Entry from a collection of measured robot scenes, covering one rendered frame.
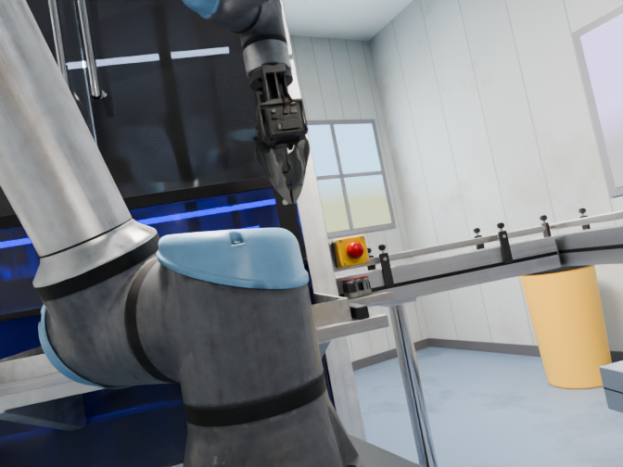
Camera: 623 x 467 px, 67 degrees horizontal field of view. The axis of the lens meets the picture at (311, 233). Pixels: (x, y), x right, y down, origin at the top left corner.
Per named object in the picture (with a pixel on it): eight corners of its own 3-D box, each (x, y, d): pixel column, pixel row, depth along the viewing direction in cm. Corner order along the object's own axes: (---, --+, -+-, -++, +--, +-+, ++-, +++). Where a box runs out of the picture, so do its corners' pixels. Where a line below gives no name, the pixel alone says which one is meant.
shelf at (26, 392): (36, 369, 109) (34, 360, 109) (329, 309, 121) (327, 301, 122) (-114, 435, 62) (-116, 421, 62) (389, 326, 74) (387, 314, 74)
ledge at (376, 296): (332, 307, 128) (330, 299, 128) (377, 297, 130) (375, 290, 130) (343, 309, 114) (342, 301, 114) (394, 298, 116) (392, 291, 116)
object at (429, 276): (335, 314, 123) (323, 255, 124) (323, 311, 138) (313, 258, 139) (565, 267, 135) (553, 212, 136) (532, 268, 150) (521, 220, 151)
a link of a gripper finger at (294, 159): (296, 198, 73) (286, 140, 74) (291, 205, 79) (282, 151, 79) (315, 195, 74) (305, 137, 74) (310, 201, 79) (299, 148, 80)
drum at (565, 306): (637, 374, 280) (609, 254, 285) (593, 396, 259) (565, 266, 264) (569, 367, 318) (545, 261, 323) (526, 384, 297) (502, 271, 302)
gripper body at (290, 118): (261, 141, 71) (247, 64, 72) (259, 156, 80) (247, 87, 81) (311, 133, 73) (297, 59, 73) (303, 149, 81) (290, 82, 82)
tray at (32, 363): (57, 356, 110) (56, 341, 110) (172, 333, 115) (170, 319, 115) (-19, 388, 77) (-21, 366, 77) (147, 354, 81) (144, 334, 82)
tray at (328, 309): (203, 331, 105) (201, 315, 105) (317, 308, 109) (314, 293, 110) (187, 354, 72) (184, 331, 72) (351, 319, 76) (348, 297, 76)
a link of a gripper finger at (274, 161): (276, 201, 72) (265, 143, 73) (273, 208, 78) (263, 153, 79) (296, 198, 73) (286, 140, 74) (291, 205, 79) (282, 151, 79)
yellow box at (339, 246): (336, 269, 121) (330, 241, 122) (362, 263, 123) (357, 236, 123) (342, 268, 114) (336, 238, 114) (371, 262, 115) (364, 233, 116)
